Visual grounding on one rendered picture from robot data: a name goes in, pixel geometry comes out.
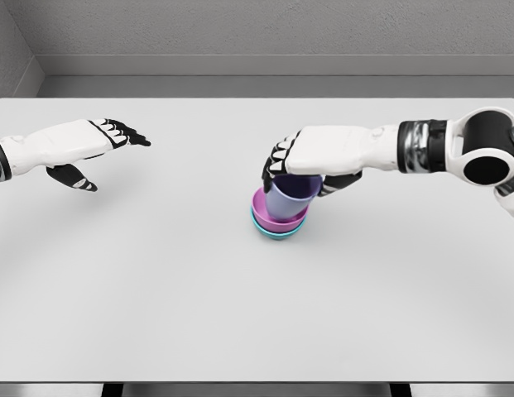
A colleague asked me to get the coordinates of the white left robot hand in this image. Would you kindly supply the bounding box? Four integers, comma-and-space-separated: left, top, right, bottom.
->
37, 117, 152, 193

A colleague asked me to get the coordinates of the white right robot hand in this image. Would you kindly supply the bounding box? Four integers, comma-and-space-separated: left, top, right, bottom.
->
262, 125, 372, 198

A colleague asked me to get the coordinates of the lavender cup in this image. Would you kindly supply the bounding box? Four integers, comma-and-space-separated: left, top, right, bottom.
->
264, 174, 324, 224

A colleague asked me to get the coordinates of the pink bowl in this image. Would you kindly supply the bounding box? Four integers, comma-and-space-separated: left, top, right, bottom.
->
251, 186, 310, 233

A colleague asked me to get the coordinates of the teal bowl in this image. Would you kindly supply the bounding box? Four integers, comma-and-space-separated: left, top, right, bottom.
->
249, 205, 310, 242

